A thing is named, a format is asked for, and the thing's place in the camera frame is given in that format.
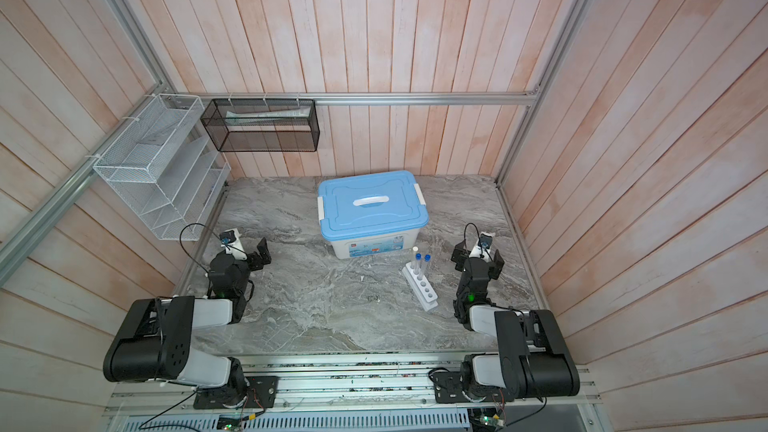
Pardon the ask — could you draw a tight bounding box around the test tube blue cap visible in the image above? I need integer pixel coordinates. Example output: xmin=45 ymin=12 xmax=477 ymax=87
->
xmin=413 ymin=253 xmax=422 ymax=278
xmin=420 ymin=254 xmax=431 ymax=277

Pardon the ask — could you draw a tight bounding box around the blue plastic bin lid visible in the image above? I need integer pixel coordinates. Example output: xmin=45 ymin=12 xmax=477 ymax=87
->
xmin=318 ymin=171 xmax=429 ymax=242

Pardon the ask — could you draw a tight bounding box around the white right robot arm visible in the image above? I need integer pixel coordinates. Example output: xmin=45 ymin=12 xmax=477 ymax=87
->
xmin=451 ymin=241 xmax=581 ymax=401

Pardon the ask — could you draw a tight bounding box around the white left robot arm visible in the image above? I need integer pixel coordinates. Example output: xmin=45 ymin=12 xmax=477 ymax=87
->
xmin=103 ymin=230 xmax=278 ymax=411

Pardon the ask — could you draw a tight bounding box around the white test tube rack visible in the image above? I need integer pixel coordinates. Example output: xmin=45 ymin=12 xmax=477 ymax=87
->
xmin=401 ymin=262 xmax=438 ymax=311

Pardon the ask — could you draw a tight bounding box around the white plastic storage bin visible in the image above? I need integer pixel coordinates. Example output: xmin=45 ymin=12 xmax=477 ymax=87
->
xmin=330 ymin=228 xmax=421 ymax=259

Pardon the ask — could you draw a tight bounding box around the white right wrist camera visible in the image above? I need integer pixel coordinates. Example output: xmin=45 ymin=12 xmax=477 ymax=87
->
xmin=469 ymin=232 xmax=494 ymax=263

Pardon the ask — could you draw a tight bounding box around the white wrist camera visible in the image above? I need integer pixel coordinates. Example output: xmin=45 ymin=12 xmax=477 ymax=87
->
xmin=469 ymin=232 xmax=494 ymax=263
xmin=219 ymin=228 xmax=247 ymax=261

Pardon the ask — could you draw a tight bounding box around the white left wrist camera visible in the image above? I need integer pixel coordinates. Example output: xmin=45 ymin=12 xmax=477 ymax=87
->
xmin=219 ymin=228 xmax=247 ymax=261

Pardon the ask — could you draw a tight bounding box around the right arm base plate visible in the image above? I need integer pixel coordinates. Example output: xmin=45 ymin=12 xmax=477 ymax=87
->
xmin=427 ymin=368 xmax=514 ymax=404

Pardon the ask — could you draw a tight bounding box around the black wire mesh basket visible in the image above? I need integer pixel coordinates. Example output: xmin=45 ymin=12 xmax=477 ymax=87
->
xmin=201 ymin=98 xmax=321 ymax=153

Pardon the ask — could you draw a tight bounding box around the white wire mesh shelf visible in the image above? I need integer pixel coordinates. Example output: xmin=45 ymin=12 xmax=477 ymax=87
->
xmin=94 ymin=94 xmax=231 ymax=242

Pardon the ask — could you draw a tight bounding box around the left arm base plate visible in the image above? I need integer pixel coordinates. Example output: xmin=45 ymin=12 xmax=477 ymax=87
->
xmin=193 ymin=375 xmax=279 ymax=410

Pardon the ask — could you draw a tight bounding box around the aluminium frame rail back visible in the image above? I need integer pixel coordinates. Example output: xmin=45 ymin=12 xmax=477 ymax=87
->
xmin=174 ymin=92 xmax=538 ymax=106

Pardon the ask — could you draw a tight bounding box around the aluminium frame rail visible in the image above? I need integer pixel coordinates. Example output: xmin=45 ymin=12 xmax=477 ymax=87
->
xmin=1 ymin=83 xmax=168 ymax=286
xmin=174 ymin=92 xmax=538 ymax=106

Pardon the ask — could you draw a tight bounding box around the aluminium frame rail left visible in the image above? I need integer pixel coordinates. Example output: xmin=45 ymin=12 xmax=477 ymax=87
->
xmin=1 ymin=83 xmax=168 ymax=286

